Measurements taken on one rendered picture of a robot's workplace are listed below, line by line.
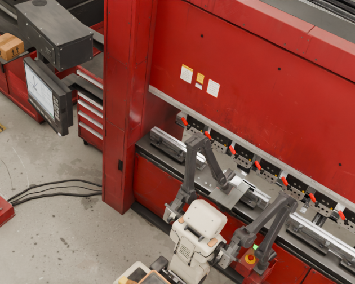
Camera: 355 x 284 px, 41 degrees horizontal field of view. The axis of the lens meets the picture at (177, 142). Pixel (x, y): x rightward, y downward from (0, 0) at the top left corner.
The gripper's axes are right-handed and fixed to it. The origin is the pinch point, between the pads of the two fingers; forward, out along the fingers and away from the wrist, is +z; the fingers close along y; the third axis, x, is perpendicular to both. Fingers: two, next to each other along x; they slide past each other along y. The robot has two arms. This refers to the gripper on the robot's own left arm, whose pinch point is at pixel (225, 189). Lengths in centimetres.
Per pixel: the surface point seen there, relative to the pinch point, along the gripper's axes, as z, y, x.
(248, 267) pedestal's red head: 9, -41, 35
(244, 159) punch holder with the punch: -11.5, -1.7, -22.2
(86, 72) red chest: 20, 160, -22
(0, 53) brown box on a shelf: -1, 224, 8
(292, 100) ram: -66, -16, -54
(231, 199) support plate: 1.9, -6.8, 3.4
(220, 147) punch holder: -9.3, 17.4, -20.9
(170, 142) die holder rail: 14, 59, -9
